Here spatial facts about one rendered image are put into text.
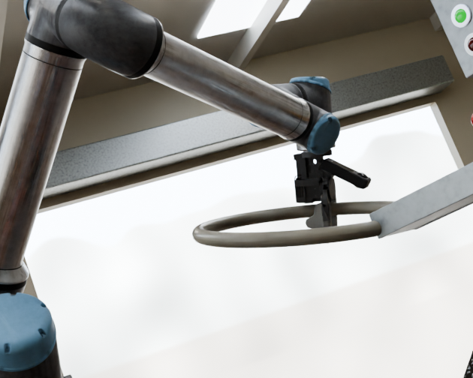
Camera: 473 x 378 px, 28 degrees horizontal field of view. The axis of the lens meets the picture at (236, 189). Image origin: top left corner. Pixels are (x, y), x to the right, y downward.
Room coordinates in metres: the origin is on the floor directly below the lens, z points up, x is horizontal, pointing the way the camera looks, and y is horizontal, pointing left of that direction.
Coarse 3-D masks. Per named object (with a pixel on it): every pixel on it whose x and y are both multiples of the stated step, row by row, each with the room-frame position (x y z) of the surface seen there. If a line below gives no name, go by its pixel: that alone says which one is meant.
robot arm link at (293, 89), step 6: (276, 84) 2.00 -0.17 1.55; (282, 84) 2.00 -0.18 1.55; (288, 84) 2.01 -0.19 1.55; (294, 84) 2.02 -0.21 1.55; (282, 90) 1.96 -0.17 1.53; (288, 90) 1.99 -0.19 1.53; (294, 90) 2.00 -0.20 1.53; (300, 90) 2.01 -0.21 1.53; (294, 96) 1.94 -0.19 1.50; (300, 96) 2.00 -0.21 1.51
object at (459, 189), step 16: (448, 176) 1.60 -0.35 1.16; (464, 176) 1.58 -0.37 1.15; (416, 192) 1.65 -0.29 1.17; (432, 192) 1.63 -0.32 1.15; (448, 192) 1.61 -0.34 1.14; (464, 192) 1.59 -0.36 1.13; (384, 208) 1.71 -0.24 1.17; (400, 208) 1.69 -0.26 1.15; (416, 208) 1.66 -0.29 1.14; (432, 208) 1.64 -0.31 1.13; (448, 208) 1.68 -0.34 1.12; (384, 224) 1.72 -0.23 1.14; (400, 224) 1.70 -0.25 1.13; (416, 224) 1.74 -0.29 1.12
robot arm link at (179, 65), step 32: (96, 0) 1.45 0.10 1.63; (64, 32) 1.47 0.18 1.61; (96, 32) 1.45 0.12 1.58; (128, 32) 1.46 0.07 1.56; (160, 32) 1.50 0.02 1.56; (128, 64) 1.49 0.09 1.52; (160, 64) 1.54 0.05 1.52; (192, 64) 1.59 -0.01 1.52; (224, 64) 1.66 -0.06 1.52; (192, 96) 1.66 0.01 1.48; (224, 96) 1.68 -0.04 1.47; (256, 96) 1.73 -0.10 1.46; (288, 96) 1.81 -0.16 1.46; (288, 128) 1.84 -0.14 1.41; (320, 128) 1.87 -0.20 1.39
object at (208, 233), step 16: (272, 208) 2.13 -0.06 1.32; (288, 208) 2.14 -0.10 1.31; (304, 208) 2.14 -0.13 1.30; (336, 208) 2.13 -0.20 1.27; (352, 208) 2.11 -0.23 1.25; (368, 208) 2.09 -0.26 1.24; (208, 224) 1.97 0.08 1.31; (224, 224) 2.04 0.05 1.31; (240, 224) 2.08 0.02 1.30; (352, 224) 1.71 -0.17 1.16; (368, 224) 1.72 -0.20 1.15; (208, 240) 1.80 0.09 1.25; (224, 240) 1.76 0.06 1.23; (240, 240) 1.73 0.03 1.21; (256, 240) 1.72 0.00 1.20; (272, 240) 1.71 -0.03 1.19; (288, 240) 1.70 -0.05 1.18; (304, 240) 1.70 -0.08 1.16; (320, 240) 1.70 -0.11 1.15; (336, 240) 1.71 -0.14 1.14
